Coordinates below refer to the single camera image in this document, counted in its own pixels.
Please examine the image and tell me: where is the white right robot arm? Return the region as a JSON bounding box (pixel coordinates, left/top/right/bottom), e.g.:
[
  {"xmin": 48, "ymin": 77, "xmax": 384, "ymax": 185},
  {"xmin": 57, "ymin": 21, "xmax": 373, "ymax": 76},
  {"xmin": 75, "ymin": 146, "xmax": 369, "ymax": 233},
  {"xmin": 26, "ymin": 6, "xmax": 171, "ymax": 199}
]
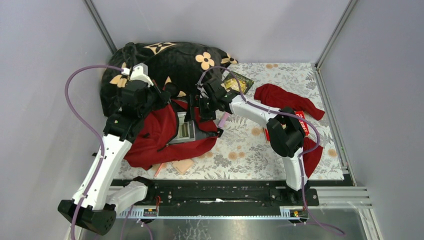
[{"xmin": 186, "ymin": 78, "xmax": 307, "ymax": 206}]

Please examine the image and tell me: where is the dark green gold book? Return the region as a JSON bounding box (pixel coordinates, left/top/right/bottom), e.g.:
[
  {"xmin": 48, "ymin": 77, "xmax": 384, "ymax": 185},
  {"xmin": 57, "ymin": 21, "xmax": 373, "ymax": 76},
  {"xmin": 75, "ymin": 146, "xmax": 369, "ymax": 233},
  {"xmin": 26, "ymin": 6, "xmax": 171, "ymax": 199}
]
[{"xmin": 223, "ymin": 71, "xmax": 255, "ymax": 95}]

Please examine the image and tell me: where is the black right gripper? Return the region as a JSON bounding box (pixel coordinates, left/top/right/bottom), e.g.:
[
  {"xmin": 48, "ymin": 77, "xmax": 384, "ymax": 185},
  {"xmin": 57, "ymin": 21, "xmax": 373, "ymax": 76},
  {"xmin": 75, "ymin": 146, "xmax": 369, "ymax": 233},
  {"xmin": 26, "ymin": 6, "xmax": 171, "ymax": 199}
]
[{"xmin": 184, "ymin": 95, "xmax": 218, "ymax": 124}]

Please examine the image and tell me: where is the pink eraser stick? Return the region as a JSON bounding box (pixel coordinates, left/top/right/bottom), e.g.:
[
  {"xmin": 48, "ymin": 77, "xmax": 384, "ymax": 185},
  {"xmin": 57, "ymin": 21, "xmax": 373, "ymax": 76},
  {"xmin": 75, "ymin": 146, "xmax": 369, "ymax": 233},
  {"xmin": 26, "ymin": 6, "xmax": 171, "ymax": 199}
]
[{"xmin": 218, "ymin": 112, "xmax": 230, "ymax": 129}]

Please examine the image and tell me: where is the red treehouse book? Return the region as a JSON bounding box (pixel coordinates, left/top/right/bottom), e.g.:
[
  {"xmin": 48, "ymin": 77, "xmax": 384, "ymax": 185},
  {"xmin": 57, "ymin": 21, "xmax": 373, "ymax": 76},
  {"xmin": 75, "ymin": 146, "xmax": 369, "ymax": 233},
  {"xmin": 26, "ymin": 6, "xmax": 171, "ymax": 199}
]
[{"xmin": 263, "ymin": 111, "xmax": 310, "ymax": 142}]

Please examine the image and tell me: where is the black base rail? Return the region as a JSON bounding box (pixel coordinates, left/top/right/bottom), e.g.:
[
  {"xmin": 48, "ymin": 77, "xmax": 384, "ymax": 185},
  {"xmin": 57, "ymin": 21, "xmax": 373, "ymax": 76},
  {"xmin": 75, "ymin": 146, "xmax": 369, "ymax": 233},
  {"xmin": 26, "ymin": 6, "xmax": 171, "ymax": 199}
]
[{"xmin": 135, "ymin": 180, "xmax": 320, "ymax": 218}]

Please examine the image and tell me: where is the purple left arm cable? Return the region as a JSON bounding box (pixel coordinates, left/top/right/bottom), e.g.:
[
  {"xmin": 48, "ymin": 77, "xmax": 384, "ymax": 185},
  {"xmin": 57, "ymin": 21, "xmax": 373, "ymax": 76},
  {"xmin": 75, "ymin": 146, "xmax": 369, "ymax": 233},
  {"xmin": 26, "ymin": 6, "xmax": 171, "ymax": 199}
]
[{"xmin": 64, "ymin": 65, "xmax": 147, "ymax": 240}]

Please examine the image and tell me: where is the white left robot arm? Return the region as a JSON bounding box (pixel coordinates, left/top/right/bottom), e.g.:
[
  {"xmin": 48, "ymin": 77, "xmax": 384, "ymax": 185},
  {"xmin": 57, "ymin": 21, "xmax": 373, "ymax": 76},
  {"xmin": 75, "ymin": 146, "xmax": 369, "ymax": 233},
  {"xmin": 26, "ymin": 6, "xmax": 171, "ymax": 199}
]
[{"xmin": 57, "ymin": 63, "xmax": 170, "ymax": 240}]

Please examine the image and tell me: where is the black floral blanket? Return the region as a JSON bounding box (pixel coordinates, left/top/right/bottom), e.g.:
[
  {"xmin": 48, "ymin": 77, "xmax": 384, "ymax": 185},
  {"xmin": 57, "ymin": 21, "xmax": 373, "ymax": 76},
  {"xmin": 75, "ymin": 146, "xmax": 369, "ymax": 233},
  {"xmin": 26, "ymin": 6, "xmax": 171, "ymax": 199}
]
[{"xmin": 108, "ymin": 41, "xmax": 238, "ymax": 97}]

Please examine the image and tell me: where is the floral table mat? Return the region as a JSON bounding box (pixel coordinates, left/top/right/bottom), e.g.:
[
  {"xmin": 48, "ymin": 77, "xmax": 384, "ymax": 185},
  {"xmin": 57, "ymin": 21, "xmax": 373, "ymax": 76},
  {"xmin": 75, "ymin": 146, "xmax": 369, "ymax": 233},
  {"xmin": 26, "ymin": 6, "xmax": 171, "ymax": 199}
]
[{"xmin": 115, "ymin": 63, "xmax": 344, "ymax": 181}]

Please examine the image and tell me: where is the orange pen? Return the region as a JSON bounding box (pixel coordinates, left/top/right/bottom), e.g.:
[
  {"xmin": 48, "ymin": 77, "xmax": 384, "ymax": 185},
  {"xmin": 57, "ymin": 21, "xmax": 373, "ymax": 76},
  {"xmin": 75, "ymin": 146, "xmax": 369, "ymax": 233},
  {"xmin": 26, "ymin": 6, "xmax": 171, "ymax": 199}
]
[{"xmin": 154, "ymin": 163, "xmax": 165, "ymax": 177}]

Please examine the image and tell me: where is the red cloth garment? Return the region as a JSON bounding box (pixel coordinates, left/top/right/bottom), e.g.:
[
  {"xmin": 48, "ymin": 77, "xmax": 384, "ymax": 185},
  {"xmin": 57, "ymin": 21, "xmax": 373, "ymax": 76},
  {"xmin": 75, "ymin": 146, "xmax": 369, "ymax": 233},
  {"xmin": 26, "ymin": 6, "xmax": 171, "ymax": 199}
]
[{"xmin": 254, "ymin": 83, "xmax": 325, "ymax": 178}]

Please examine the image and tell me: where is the grey interior photo book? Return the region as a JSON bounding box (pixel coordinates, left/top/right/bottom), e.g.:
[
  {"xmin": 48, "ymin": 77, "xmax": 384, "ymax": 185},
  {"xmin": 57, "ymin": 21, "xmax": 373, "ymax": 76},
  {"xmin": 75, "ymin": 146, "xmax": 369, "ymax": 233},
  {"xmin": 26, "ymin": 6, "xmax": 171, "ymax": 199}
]
[{"xmin": 169, "ymin": 111, "xmax": 196, "ymax": 145}]

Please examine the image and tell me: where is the red student backpack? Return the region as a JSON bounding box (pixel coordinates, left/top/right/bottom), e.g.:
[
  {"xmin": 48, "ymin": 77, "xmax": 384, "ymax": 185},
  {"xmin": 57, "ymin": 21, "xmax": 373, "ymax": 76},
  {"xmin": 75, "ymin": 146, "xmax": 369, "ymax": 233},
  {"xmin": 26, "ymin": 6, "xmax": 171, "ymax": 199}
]
[{"xmin": 124, "ymin": 100, "xmax": 224, "ymax": 171}]

